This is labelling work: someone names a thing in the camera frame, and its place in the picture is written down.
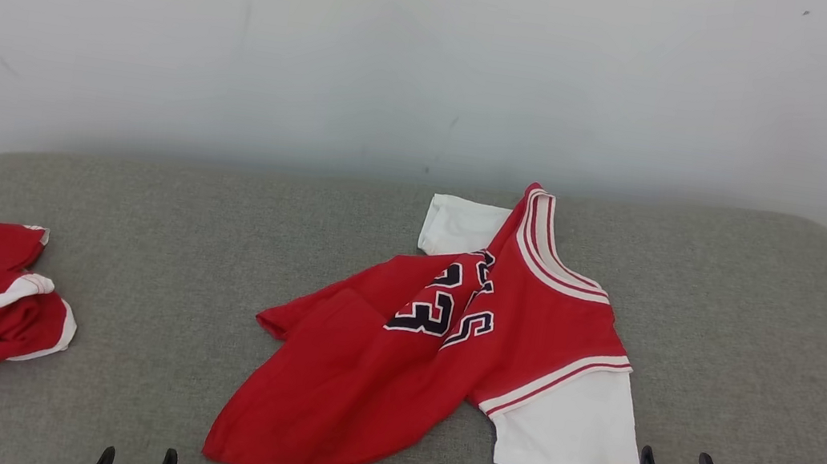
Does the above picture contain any red jersey with white sleeves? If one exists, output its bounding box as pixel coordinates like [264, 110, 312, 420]
[201, 143, 679, 464]

